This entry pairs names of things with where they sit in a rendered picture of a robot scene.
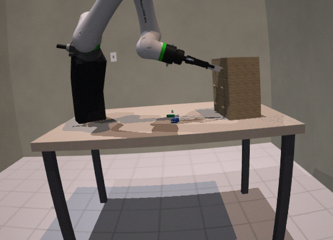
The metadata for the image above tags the small brown wooden chest of drawers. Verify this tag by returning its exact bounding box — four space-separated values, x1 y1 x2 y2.
211 57 261 121

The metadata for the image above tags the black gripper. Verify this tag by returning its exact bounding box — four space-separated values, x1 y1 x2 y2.
174 49 221 72

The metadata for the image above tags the brown wooden drawer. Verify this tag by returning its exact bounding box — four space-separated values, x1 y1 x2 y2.
220 79 229 99
219 60 228 78
212 60 219 77
213 78 220 95
221 98 229 118
214 94 221 113

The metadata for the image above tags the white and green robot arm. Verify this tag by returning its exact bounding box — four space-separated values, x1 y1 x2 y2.
56 0 177 66

